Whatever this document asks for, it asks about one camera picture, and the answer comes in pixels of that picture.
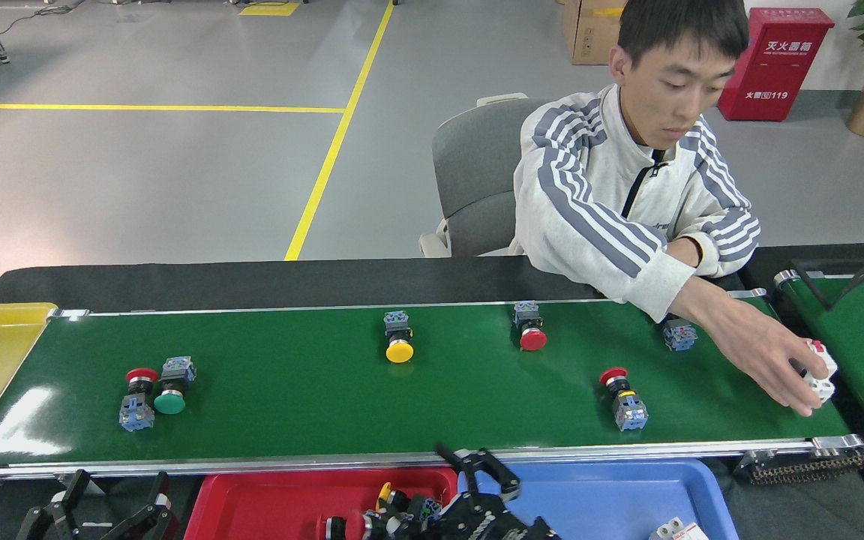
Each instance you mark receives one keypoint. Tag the brown cardboard box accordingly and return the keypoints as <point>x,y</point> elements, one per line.
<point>589,34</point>

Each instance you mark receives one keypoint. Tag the red fire extinguisher box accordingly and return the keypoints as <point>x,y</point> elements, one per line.
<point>777,71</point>

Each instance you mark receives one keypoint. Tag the grey office chair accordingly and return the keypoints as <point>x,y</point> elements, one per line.
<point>477,172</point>

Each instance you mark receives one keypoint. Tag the yellow mushroom push button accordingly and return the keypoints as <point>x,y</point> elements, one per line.
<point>384,496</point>
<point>400,351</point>

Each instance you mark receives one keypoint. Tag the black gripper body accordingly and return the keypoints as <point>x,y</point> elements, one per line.
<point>499,525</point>
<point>87,534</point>

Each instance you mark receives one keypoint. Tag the person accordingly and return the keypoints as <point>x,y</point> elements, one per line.
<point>574,187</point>

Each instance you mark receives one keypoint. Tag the red plastic tray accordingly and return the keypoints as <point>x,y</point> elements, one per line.
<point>252,510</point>

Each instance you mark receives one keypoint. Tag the person's right hand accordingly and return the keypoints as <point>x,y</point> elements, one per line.
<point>773,360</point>

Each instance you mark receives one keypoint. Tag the blue plastic tray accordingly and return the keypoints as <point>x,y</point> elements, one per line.
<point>612,502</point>

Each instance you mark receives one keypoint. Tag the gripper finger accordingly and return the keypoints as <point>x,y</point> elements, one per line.
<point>492,476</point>
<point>42,525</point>
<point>417,531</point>
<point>151,525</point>

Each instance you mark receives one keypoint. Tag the red push button yellow band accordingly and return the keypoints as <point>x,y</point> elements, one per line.
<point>631,413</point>

